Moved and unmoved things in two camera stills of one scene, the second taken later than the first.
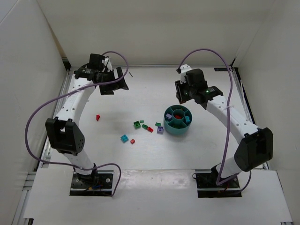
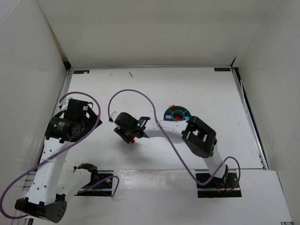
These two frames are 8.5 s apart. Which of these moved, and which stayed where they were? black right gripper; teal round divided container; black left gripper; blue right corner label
Moved: black right gripper; black left gripper
Stayed: blue right corner label; teal round divided container
